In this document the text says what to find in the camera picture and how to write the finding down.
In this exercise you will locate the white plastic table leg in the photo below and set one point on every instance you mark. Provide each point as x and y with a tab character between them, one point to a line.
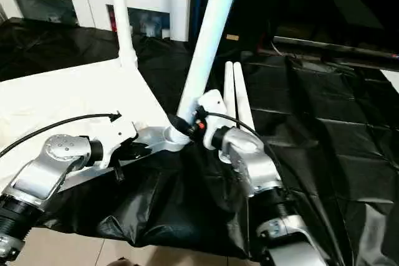
243	104
229	88
212	42
121	17

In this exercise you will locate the white plastic table top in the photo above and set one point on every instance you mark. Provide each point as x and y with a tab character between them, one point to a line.
62	91

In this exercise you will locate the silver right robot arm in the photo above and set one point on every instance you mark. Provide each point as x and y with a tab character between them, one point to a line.
249	160

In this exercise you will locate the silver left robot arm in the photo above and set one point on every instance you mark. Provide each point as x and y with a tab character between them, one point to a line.
50	163

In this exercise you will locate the dark grey rounded object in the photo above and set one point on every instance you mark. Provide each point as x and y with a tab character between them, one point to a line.
121	262

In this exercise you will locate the small tan tag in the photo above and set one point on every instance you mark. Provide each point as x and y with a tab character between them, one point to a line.
232	37

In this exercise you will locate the black plastic mat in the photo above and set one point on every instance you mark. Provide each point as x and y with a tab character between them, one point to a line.
324	154

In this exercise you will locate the white flat board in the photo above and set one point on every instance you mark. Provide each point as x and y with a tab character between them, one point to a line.
393	79

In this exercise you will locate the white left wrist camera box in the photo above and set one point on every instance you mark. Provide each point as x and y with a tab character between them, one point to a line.
118	138

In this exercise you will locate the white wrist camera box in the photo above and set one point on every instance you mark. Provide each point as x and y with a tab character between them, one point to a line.
118	138
211	104

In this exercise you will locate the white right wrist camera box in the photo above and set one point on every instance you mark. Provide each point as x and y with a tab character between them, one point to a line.
211	104

